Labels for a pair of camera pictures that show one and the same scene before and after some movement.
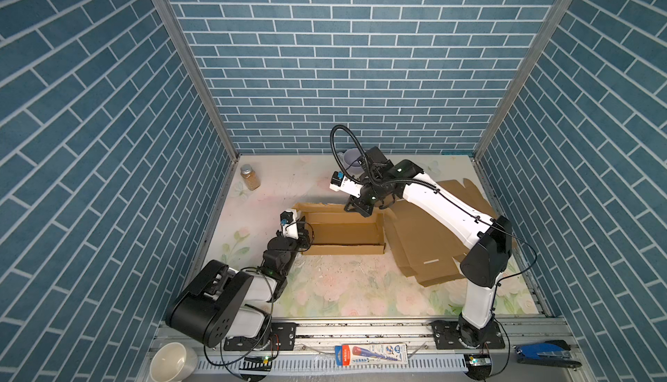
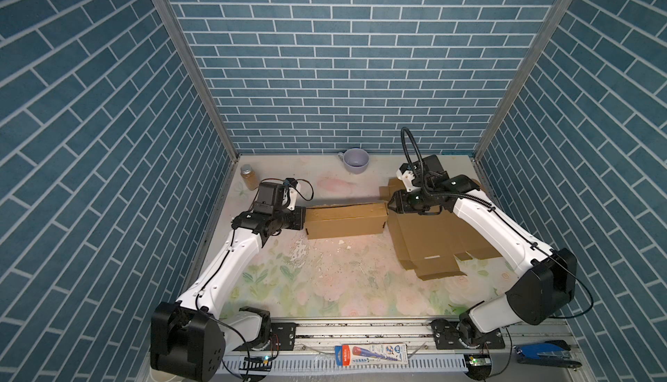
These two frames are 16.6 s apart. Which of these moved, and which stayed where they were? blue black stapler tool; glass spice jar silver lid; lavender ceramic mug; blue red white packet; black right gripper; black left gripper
Moved: black left gripper; black right gripper
Stayed: blue black stapler tool; lavender ceramic mug; blue red white packet; glass spice jar silver lid
